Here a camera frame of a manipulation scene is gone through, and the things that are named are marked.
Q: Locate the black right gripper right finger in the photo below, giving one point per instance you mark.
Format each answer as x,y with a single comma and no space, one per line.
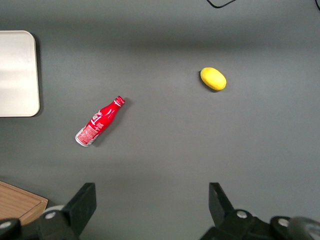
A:
222,207

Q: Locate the red cola bottle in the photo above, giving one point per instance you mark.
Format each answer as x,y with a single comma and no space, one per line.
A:
96,123

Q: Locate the wooden cutting board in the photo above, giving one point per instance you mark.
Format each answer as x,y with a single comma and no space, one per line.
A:
17,203

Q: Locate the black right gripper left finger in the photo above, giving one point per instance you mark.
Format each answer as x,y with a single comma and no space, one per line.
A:
80,207

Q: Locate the yellow lemon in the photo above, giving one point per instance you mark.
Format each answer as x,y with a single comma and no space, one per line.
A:
213,78

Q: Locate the white plastic tray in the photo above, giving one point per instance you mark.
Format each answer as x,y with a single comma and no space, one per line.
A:
16,73

